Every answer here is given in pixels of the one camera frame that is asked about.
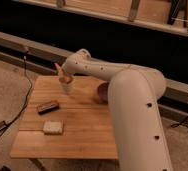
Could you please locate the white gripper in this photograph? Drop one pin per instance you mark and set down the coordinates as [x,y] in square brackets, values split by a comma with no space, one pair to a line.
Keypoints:
[66,71]

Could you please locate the orange pepper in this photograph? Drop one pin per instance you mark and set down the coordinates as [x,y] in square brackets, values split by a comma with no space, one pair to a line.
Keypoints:
[63,77]

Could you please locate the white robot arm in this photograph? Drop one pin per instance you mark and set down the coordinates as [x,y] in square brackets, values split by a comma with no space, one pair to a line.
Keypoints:
[133,92]

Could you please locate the white ceramic cup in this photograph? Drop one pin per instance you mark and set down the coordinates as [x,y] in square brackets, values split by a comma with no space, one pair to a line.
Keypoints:
[67,87]

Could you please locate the dark red bowl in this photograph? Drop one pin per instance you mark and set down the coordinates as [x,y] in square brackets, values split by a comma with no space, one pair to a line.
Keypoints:
[101,95]

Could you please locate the black brown rectangular block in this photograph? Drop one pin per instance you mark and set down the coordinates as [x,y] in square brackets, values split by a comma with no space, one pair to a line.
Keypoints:
[47,107]

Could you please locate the wooden table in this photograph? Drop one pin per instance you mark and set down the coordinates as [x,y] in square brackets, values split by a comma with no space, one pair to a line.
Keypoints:
[87,130]

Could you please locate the beige sponge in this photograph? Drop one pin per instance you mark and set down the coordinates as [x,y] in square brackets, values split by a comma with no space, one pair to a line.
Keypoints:
[53,127]

